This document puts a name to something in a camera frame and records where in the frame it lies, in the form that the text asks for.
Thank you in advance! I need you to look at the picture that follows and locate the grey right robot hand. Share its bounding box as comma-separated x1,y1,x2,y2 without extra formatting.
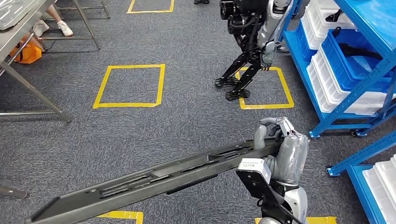
254,117,309,187

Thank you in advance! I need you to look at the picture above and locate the steel workbench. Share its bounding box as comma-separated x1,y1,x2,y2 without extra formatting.
0,0,72,123

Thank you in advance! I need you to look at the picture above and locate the blue metal shelf rack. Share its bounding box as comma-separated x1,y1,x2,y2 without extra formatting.
325,130,396,224
280,0,396,139

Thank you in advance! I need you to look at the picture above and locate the black and grey humanoid robot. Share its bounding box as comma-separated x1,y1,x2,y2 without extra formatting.
215,0,295,102

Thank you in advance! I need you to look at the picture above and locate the long black plastic part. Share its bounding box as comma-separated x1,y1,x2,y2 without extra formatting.
25,138,283,224

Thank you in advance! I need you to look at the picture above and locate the yellow floor tape square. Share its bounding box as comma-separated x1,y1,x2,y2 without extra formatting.
92,64,166,109
97,211,144,224

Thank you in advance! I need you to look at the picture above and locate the orange bag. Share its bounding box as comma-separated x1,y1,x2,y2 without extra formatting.
9,42,42,64

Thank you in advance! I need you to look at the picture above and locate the blue plastic crate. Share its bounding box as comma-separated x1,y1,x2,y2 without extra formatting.
321,29,396,91
295,20,318,62

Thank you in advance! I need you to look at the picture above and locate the steel frame table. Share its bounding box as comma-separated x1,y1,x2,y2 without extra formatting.
37,0,111,51

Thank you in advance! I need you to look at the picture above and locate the small black clip part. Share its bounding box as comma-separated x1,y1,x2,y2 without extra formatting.
325,8,343,23

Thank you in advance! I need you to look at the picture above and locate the grey sheet metal panel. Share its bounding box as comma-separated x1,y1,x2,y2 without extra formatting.
0,0,34,31

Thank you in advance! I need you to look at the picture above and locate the black trim strip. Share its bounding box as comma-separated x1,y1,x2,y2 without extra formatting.
339,43,384,61

